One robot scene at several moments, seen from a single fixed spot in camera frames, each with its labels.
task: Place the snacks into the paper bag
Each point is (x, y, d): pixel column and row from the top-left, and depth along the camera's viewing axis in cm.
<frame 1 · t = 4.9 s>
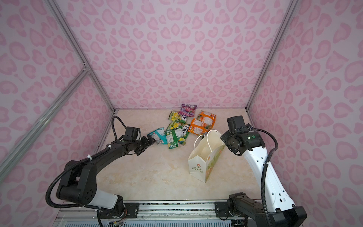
left hand: (152, 142, 91), fingers open
right hand: (224, 138, 74), fingers closed
white paper bag: (207, 151, 96), on the table
orange candy bag upper: (209, 119, 112), point 3 cm above the table
orange candy bag lower: (196, 127, 106), point 4 cm above the table
green rainbow candy bag: (185, 131, 106), point 2 cm above the table
teal mint candy bag: (160, 136, 101), point 4 cm above the table
green yellow candy bag upper: (174, 116, 112), point 5 cm above the table
green yellow candy bag lower: (174, 125, 109), point 3 cm above the table
purple candy bag: (187, 109, 117), point 4 cm above the table
green Fox's spring tea bag: (175, 138, 100), point 4 cm above the table

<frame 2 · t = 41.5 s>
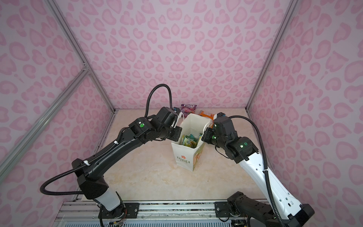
left hand: (181, 132, 71), fingers closed
right hand: (202, 133, 70), fingers closed
white paper bag: (187, 155, 69), point 25 cm above the table
green Fox's spring tea bag: (190, 141, 82), point 18 cm above the table
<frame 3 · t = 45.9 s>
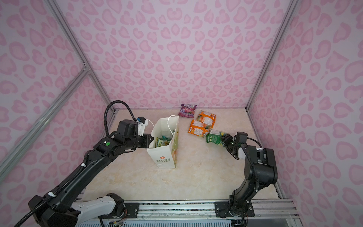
left hand: (154, 137, 74), fingers closed
right hand: (222, 138, 97), fingers open
white paper bag: (163, 150, 71), point 25 cm above the table
green Fox's spring tea bag: (162, 141, 86), point 15 cm above the table
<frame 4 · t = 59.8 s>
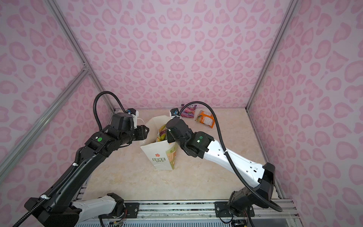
left hand: (146, 129, 72), fingers open
right hand: (170, 128, 71), fingers closed
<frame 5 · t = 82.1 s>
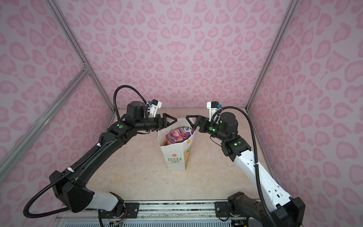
left hand: (174, 121, 69), fingers open
right hand: (190, 120, 66), fingers open
purple candy bag: (178, 135, 81), point 21 cm above the table
